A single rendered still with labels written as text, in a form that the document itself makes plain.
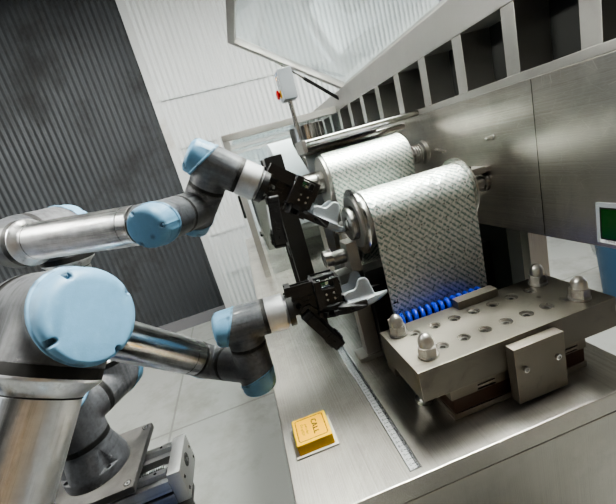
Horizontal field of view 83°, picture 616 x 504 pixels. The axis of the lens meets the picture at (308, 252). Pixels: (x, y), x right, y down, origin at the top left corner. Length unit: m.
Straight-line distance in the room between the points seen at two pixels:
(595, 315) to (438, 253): 0.29
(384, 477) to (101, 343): 0.47
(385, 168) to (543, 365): 0.58
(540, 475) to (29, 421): 0.76
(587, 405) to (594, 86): 0.52
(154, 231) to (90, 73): 3.50
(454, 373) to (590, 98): 0.48
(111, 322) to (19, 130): 3.78
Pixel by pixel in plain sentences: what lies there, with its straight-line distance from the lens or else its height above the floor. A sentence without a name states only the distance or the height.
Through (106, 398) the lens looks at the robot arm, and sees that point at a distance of 1.08.
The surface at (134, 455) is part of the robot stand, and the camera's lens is 1.12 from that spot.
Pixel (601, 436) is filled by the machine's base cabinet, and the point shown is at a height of 0.82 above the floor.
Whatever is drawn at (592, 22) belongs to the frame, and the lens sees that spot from 0.74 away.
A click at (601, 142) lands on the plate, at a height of 1.32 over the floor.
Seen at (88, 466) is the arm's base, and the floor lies 0.87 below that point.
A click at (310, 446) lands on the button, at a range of 0.74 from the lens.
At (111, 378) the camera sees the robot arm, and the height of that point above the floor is 1.01.
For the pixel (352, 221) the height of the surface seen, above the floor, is 1.26.
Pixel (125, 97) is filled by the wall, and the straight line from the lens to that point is 3.97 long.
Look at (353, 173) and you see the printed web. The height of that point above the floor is 1.34.
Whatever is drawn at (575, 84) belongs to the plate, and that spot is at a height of 1.41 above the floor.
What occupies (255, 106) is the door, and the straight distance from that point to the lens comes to 3.83.
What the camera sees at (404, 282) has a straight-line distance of 0.80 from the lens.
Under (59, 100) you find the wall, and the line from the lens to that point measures 4.11.
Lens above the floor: 1.41
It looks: 15 degrees down
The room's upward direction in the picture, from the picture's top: 16 degrees counter-clockwise
